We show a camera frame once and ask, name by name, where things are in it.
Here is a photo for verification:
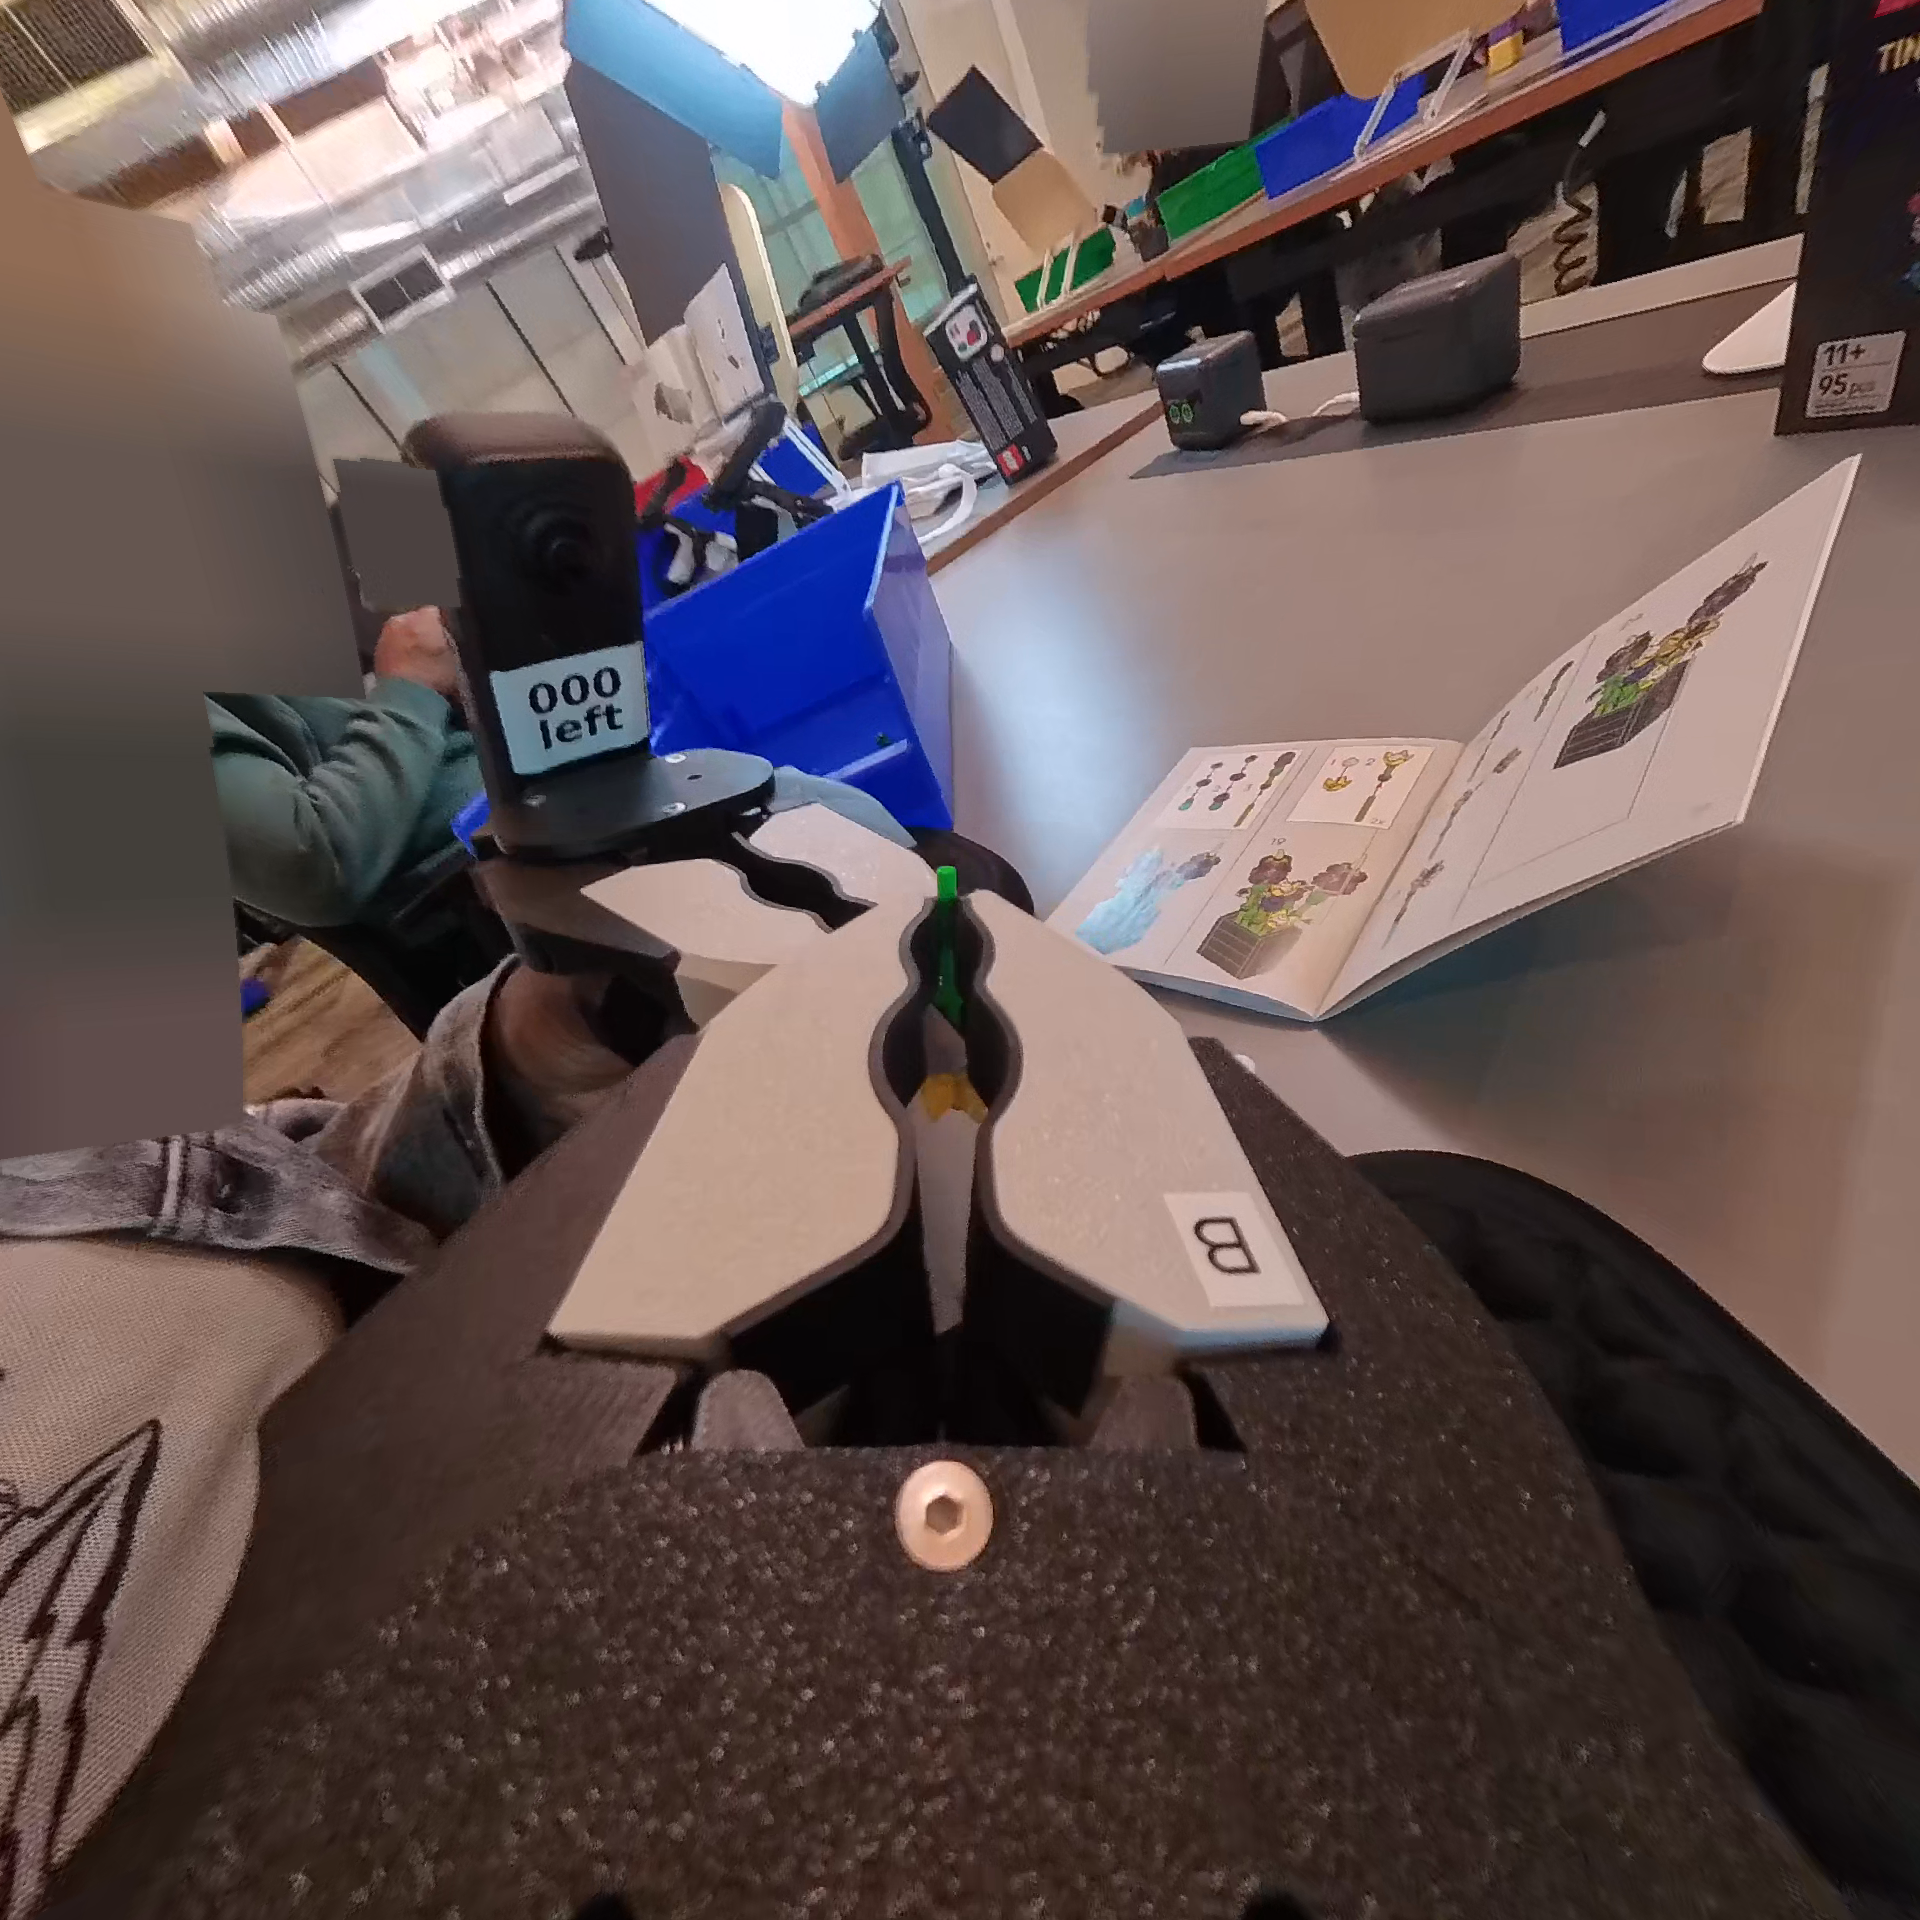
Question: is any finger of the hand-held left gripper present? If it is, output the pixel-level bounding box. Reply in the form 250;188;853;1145
578;858;881;1040
744;801;935;921

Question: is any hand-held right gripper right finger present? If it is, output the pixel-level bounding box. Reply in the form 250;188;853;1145
960;896;1341;1442

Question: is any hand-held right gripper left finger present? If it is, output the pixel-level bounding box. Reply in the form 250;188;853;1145
544;900;941;1442

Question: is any toy flower with green stem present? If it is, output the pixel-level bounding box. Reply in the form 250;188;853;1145
920;866;991;1128

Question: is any person's left forearm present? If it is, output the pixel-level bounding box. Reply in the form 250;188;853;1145
0;967;519;1278

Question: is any grey desk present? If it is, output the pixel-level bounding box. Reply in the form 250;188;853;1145
920;232;1920;1480

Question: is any person's left hand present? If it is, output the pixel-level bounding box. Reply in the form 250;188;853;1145
488;960;702;1120

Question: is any blue plastic bin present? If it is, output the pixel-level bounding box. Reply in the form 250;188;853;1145
450;480;959;858

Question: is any white cloth bag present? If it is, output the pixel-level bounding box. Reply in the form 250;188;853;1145
858;463;1005;553

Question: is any black office chair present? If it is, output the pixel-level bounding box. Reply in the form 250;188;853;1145
791;258;935;452

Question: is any small black printed box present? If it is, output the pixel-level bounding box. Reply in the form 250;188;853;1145
926;282;1062;486

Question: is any open instruction booklet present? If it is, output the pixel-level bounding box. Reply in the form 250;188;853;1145
1048;455;1865;1024

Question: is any small grey cube device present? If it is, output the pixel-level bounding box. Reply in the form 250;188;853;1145
1153;331;1271;452

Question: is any black quilted pad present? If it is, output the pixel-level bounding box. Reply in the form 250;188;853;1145
1347;1153;1920;1899

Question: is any person's patterned grey shirt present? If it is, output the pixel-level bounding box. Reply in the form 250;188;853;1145
0;1238;358;1920

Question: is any dark grey case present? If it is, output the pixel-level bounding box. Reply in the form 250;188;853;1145
1351;249;1527;426

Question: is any long wooden table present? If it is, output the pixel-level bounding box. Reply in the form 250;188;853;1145
1002;0;1779;351

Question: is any white monitor stand foot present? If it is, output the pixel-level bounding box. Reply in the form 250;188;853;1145
1701;276;1805;377

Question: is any black toy set box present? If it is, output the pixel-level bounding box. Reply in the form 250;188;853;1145
1774;0;1920;440

